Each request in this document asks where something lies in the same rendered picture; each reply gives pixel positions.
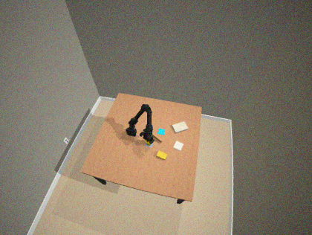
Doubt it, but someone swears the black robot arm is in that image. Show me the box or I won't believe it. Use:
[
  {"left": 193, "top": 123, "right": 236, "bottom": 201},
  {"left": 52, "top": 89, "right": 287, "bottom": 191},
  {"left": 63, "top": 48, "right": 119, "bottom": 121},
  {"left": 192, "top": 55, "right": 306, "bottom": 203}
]
[{"left": 128, "top": 104, "right": 153, "bottom": 142}]

